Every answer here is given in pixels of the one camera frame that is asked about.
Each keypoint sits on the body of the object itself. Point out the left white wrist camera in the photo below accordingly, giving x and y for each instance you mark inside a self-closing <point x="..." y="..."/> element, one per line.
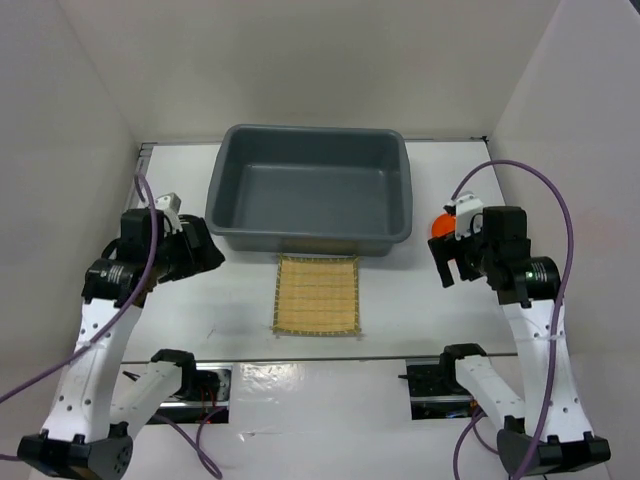
<point x="169" y="204"/>

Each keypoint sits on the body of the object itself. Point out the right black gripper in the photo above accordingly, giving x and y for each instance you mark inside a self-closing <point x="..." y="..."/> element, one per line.
<point x="444" y="248"/>

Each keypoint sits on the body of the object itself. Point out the orange plastic plate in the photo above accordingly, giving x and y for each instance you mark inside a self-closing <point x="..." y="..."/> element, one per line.
<point x="443" y="225"/>

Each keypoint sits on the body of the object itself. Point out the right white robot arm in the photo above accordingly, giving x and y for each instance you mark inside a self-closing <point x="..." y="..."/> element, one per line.
<point x="544" y="431"/>

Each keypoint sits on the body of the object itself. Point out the grey plastic bin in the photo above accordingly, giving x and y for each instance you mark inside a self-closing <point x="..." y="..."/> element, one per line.
<point x="317" y="190"/>

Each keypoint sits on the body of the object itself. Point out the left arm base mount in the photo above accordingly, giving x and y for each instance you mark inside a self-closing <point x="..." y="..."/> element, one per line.
<point x="210" y="395"/>

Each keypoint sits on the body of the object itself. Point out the bamboo woven mat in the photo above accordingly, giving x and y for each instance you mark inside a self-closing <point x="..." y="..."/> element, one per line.
<point x="317" y="296"/>

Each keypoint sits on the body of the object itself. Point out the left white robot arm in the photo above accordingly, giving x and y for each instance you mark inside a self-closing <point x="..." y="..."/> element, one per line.
<point x="89" y="432"/>

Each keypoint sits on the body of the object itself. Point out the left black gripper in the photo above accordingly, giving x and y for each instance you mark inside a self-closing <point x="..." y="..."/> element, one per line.
<point x="200" y="258"/>

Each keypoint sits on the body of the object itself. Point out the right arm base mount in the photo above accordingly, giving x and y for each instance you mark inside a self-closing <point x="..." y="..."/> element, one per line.
<point x="432" y="394"/>

